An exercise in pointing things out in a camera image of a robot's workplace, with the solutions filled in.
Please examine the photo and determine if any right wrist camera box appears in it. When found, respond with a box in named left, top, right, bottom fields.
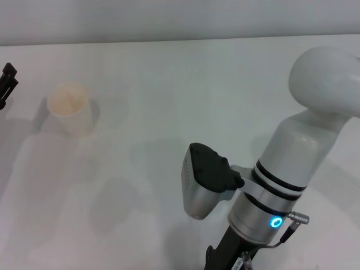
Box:
left=182, top=142, right=245, bottom=221

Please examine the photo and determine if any small clear cable plug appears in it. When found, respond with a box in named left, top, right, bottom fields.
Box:
left=238, top=251, right=254, bottom=270

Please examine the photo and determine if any white paper cup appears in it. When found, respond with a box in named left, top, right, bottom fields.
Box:
left=47, top=82, right=94, bottom=138

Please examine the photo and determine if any thin wrist connector cable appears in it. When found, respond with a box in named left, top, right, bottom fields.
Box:
left=264, top=212, right=311, bottom=250

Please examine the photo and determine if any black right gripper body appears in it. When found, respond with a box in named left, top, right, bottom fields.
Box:
left=203, top=226, right=266, bottom=270

